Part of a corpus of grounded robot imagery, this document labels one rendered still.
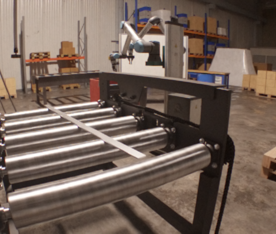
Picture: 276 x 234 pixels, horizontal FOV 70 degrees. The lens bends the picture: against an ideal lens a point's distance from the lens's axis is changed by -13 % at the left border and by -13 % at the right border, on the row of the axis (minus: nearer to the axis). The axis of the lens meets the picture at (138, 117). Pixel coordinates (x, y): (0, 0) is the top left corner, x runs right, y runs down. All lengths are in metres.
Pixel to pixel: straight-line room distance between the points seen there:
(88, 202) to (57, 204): 0.10
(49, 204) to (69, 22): 11.34
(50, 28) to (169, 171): 10.97
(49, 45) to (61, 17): 1.51
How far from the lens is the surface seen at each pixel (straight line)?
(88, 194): 0.70
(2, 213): 0.71
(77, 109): 1.85
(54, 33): 11.53
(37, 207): 0.67
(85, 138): 1.27
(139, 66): 6.04
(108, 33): 12.48
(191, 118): 2.71
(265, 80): 9.47
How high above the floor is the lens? 1.27
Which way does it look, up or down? 15 degrees down
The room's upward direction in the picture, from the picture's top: straight up
